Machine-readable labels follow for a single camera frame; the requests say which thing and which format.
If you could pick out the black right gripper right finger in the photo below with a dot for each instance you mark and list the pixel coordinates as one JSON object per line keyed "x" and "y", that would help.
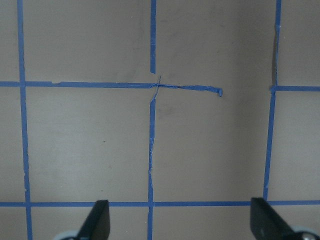
{"x": 266, "y": 223}

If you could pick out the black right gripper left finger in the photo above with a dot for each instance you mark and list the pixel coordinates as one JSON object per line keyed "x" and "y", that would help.
{"x": 97, "y": 224}

